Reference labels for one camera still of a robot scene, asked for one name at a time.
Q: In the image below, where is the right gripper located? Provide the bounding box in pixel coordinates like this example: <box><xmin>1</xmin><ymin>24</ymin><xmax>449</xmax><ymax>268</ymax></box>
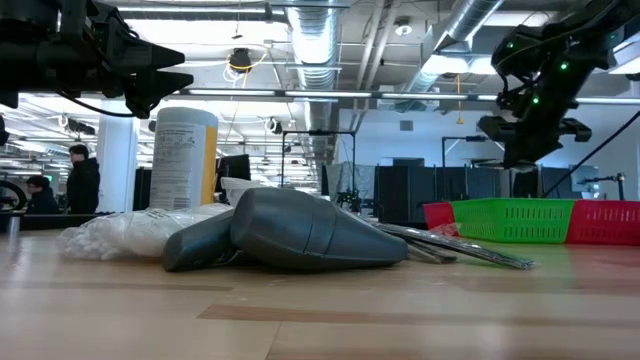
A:
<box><xmin>477</xmin><ymin>115</ymin><xmax>594</xmax><ymax>170</ymax></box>

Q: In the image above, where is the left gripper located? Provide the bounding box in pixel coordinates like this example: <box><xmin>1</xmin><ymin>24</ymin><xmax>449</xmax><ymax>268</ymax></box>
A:
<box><xmin>52</xmin><ymin>0</ymin><xmax>195</xmax><ymax>119</ymax></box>

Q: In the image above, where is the black comb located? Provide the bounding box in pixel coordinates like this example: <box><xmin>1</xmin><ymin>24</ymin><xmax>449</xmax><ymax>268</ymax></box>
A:
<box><xmin>369</xmin><ymin>219</ymin><xmax>539</xmax><ymax>272</ymax></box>

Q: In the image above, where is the green plastic basket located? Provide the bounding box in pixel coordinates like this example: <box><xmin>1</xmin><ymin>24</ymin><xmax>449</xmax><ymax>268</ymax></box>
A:
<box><xmin>449</xmin><ymin>197</ymin><xmax>577</xmax><ymax>245</ymax></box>

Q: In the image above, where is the grey computer monitor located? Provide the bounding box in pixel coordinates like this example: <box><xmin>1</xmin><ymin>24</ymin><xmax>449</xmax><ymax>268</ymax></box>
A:
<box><xmin>568</xmin><ymin>164</ymin><xmax>601</xmax><ymax>194</ymax></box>

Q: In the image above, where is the white yellow wipes canister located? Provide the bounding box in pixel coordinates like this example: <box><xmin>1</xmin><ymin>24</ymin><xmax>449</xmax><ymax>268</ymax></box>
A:
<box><xmin>148</xmin><ymin>106</ymin><xmax>220</xmax><ymax>211</ymax></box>

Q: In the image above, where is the white building column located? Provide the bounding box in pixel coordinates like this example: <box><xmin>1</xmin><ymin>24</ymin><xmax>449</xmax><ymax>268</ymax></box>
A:
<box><xmin>96</xmin><ymin>102</ymin><xmax>140</xmax><ymax>214</ymax></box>

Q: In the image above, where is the red plastic basket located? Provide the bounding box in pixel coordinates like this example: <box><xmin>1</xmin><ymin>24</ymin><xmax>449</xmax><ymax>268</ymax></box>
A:
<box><xmin>423</xmin><ymin>201</ymin><xmax>457</xmax><ymax>236</ymax></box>
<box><xmin>564</xmin><ymin>198</ymin><xmax>640</xmax><ymax>246</ymax></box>

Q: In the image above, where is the black office partition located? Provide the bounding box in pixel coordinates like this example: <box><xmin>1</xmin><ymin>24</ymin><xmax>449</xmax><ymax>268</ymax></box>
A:
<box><xmin>374</xmin><ymin>157</ymin><xmax>541</xmax><ymax>225</ymax></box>

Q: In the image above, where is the person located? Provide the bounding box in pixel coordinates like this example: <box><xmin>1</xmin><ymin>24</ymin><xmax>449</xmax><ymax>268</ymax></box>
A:
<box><xmin>24</xmin><ymin>174</ymin><xmax>61</xmax><ymax>216</ymax></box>
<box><xmin>66</xmin><ymin>143</ymin><xmax>101</xmax><ymax>215</ymax></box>

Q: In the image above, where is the long linear light fixture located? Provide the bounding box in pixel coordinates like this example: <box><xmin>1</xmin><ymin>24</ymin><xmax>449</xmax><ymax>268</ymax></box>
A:
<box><xmin>169</xmin><ymin>87</ymin><xmax>640</xmax><ymax>105</ymax></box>

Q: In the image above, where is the grey curtain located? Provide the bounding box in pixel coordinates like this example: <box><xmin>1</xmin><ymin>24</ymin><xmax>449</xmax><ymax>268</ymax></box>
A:
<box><xmin>322</xmin><ymin>161</ymin><xmax>377</xmax><ymax>202</ymax></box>

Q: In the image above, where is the black round wheel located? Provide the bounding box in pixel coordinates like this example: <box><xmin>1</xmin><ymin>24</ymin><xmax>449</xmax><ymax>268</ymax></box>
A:
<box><xmin>0</xmin><ymin>179</ymin><xmax>29</xmax><ymax>212</ymax></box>

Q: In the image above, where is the black low counter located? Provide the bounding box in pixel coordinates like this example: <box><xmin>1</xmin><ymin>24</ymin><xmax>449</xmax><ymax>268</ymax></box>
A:
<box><xmin>0</xmin><ymin>210</ymin><xmax>117</xmax><ymax>232</ymax></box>

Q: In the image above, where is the black metal stand frame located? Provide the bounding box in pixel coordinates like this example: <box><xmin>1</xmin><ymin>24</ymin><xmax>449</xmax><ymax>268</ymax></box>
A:
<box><xmin>441</xmin><ymin>134</ymin><xmax>506</xmax><ymax>199</ymax></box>
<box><xmin>280</xmin><ymin>129</ymin><xmax>357</xmax><ymax>201</ymax></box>

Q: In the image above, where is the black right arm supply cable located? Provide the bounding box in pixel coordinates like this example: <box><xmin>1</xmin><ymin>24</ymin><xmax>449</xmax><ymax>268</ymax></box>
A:
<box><xmin>542</xmin><ymin>108</ymin><xmax>640</xmax><ymax>199</ymax></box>

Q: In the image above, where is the black ceiling cable reel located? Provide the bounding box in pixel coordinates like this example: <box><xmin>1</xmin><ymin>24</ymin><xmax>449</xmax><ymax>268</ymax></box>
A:
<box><xmin>227</xmin><ymin>46</ymin><xmax>254</xmax><ymax>75</ymax></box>

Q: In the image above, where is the silver ribbed air duct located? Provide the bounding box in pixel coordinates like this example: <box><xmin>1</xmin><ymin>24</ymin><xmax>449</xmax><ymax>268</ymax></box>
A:
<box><xmin>399</xmin><ymin>0</ymin><xmax>506</xmax><ymax>95</ymax></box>
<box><xmin>285</xmin><ymin>0</ymin><xmax>346</xmax><ymax>167</ymax></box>

